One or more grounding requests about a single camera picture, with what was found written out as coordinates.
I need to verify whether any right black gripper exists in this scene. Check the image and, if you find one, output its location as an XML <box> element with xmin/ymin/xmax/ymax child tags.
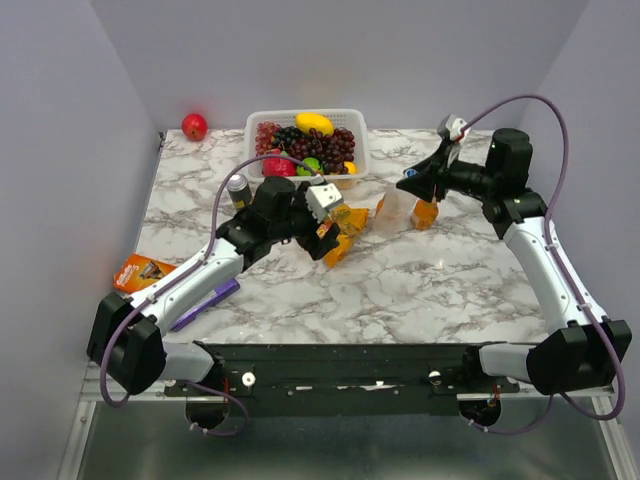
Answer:
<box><xmin>396</xmin><ymin>139</ymin><xmax>498</xmax><ymax>203</ymax></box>

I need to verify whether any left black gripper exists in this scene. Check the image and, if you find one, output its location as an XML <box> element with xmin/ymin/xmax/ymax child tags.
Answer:
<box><xmin>270</xmin><ymin>182</ymin><xmax>341</xmax><ymax>260</ymax></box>

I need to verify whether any orange juice bottle back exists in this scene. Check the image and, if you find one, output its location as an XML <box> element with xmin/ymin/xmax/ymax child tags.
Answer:
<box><xmin>410</xmin><ymin>200</ymin><xmax>439</xmax><ymax>230</ymax></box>

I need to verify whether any orange juice bottle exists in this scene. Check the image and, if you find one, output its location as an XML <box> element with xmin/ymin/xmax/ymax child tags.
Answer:
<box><xmin>410</xmin><ymin>200</ymin><xmax>439</xmax><ymax>230</ymax></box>
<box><xmin>373</xmin><ymin>196</ymin><xmax>386</xmax><ymax>230</ymax></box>

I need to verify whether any clear plastic bottle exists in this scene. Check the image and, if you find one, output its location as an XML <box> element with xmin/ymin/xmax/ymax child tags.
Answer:
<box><xmin>373</xmin><ymin>190</ymin><xmax>416</xmax><ymax>234</ymax></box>

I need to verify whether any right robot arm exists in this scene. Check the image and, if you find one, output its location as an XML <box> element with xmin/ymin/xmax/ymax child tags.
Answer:
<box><xmin>397</xmin><ymin>128</ymin><xmax>632</xmax><ymax>395</ymax></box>

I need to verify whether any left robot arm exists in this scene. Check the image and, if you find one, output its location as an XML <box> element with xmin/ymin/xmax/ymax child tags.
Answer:
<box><xmin>87</xmin><ymin>177</ymin><xmax>343</xmax><ymax>395</ymax></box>

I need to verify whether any orange mango gummy bag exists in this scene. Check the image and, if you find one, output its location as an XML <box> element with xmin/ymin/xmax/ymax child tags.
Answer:
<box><xmin>324</xmin><ymin>204</ymin><xmax>369</xmax><ymax>269</ymax></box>

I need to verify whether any small yellow lemon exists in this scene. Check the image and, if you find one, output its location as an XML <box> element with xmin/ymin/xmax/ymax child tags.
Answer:
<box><xmin>342</xmin><ymin>161</ymin><xmax>358</xmax><ymax>175</ymax></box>

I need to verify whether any green lime ball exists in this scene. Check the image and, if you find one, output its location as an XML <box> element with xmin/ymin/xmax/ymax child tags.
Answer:
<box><xmin>296</xmin><ymin>157</ymin><xmax>324</xmax><ymax>176</ymax></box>

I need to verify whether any red dragon fruit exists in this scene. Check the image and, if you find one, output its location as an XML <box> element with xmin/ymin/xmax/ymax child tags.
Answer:
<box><xmin>262</xmin><ymin>149</ymin><xmax>297</xmax><ymax>177</ymax></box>

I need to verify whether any dark red grape bunch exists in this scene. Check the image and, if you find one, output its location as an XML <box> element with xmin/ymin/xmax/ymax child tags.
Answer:
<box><xmin>284</xmin><ymin>128</ymin><xmax>356</xmax><ymax>175</ymax></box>

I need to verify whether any white plastic basket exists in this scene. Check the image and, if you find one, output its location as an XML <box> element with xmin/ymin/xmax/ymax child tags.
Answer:
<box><xmin>244</xmin><ymin>109</ymin><xmax>370</xmax><ymax>189</ymax></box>

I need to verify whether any black spray can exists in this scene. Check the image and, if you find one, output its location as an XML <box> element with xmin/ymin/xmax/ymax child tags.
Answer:
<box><xmin>226</xmin><ymin>173</ymin><xmax>253</xmax><ymax>211</ymax></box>

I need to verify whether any purple candy package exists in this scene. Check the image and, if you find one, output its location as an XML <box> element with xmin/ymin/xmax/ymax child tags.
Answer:
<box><xmin>170</xmin><ymin>279</ymin><xmax>240</xmax><ymax>332</ymax></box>

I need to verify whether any dark purple grape bunch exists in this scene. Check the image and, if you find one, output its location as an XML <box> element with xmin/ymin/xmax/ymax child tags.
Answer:
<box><xmin>272</xmin><ymin>126</ymin><xmax>306</xmax><ymax>150</ymax></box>

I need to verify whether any yellow mango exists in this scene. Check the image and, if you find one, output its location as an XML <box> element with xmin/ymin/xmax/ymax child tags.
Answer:
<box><xmin>295</xmin><ymin>112</ymin><xmax>334</xmax><ymax>135</ymax></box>

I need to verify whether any red apple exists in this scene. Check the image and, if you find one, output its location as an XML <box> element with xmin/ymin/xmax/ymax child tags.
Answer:
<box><xmin>181</xmin><ymin>113</ymin><xmax>208</xmax><ymax>142</ymax></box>

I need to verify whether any orange razor box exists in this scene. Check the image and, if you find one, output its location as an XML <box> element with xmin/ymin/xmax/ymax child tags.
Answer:
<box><xmin>112</xmin><ymin>254</ymin><xmax>176</xmax><ymax>294</ymax></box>

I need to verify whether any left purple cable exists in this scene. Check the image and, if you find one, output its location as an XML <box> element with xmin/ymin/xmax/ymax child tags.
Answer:
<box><xmin>98</xmin><ymin>159</ymin><xmax>326</xmax><ymax>409</ymax></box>

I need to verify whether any black base frame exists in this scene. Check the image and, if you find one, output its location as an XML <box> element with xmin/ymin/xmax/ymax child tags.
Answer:
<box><xmin>159</xmin><ymin>342</ymin><xmax>521</xmax><ymax>419</ymax></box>

